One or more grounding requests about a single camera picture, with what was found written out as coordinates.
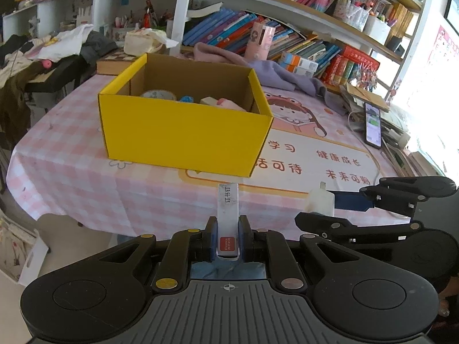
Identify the pink cylinder device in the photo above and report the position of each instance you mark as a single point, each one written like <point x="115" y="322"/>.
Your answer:
<point x="259" y="44"/>

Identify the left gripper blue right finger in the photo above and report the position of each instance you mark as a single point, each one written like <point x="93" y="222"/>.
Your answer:
<point x="272" y="250"/>

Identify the purple pink cloth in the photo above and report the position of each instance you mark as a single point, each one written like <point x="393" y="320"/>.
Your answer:
<point x="270" y="74"/>

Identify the pink cartoon desk mat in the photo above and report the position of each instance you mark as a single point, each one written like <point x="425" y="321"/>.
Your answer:
<point x="308" y="144"/>

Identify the pile of clothes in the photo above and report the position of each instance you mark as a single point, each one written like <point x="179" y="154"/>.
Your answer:
<point x="23" y="59"/>

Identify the black smartphone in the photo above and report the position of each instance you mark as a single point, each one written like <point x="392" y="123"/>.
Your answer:
<point x="373" y="135"/>

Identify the yellow cardboard box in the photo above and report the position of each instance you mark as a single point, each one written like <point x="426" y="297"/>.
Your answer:
<point x="185" y="135"/>

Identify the cream eraser block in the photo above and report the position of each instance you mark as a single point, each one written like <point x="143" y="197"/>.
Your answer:
<point x="209" y="101"/>

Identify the white staples box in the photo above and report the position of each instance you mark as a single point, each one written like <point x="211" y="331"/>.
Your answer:
<point x="227" y="220"/>

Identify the white bookshelf frame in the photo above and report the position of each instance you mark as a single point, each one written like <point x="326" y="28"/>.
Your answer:
<point x="304" y="18"/>

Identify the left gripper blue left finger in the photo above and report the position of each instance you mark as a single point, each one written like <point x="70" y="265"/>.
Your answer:
<point x="185" y="248"/>

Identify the chessboard wooden box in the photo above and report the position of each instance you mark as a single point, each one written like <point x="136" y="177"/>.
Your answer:
<point x="114" y="63"/>

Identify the brown envelope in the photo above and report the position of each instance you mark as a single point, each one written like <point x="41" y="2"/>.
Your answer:
<point x="367" y="97"/>

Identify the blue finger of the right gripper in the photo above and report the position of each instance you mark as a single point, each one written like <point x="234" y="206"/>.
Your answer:
<point x="339" y="231"/>
<point x="398" y="195"/>

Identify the yellow tape roll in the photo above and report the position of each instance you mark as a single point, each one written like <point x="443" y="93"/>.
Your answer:
<point x="159" y="94"/>

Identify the white pen holder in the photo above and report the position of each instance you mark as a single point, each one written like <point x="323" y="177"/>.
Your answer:
<point x="377" y="29"/>

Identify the tissue box with tissues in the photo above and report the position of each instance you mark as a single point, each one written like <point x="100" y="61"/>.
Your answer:
<point x="146" y="41"/>

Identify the blue tissue pack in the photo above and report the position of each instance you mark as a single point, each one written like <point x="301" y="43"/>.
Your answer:
<point x="187" y="99"/>

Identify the pink plush pig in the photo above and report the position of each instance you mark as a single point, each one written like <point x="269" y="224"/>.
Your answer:
<point x="229" y="104"/>

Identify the red dictionary book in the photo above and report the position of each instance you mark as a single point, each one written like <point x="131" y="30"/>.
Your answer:
<point x="359" y="57"/>

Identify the white charger plug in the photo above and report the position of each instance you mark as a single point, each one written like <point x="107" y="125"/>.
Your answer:
<point x="320" y="201"/>

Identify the orange blue white box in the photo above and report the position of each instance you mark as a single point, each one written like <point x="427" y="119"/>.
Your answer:
<point x="298" y="65"/>

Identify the pile of papers and books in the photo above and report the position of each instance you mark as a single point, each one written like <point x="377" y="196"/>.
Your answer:
<point x="395" y="140"/>

